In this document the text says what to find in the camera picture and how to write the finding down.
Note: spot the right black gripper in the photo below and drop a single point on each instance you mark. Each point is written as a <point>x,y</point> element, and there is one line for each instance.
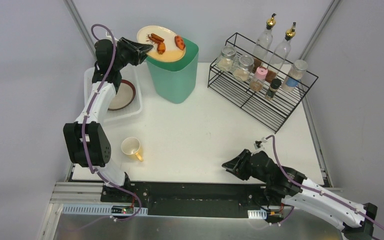
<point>242,163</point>

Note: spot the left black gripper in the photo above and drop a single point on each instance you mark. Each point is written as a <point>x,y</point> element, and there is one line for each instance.
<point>133,51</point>

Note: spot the cream plate with leaf pattern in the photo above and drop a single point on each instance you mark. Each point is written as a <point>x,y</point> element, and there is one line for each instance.
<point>172,53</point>

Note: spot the red rimmed plate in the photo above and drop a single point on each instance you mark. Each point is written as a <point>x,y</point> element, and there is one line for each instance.
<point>124,96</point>

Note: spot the black wire rack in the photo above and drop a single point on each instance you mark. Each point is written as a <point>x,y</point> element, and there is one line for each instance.
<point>271,113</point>

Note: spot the pink lid spice shaker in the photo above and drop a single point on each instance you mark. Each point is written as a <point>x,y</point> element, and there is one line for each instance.
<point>257,82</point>

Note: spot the glass jar with grains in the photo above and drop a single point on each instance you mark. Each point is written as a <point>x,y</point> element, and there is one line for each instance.
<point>226,59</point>

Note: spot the black lid pepper shaker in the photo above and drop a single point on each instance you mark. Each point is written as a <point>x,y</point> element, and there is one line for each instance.
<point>273,88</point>

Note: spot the yellow mug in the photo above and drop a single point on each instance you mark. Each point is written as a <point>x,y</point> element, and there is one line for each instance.
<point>132,148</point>

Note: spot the glass jar with rice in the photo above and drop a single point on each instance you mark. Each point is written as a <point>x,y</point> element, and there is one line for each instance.
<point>243,67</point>

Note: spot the silver lid spice jar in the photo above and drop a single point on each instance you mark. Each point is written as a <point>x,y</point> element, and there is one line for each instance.
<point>294,76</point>

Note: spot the gold spout oil bottle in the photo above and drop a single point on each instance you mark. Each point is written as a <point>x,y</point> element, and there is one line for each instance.
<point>263,43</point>

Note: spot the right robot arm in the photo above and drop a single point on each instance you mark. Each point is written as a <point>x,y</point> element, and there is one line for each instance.
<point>293,188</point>

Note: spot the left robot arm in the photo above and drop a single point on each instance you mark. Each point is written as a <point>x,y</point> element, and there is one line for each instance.
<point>85,138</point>

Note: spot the fried chicken wing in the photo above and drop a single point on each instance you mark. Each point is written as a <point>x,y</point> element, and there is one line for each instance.
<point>159,41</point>

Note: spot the white plastic basket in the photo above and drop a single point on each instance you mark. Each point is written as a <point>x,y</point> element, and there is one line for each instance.
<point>111,117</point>

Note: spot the green plastic bin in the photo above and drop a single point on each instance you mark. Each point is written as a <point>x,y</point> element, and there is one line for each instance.
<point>175,81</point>

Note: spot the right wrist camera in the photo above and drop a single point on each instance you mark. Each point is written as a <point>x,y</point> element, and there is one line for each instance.
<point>259,146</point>

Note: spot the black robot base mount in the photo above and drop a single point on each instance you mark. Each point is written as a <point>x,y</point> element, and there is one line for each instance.
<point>211,200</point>

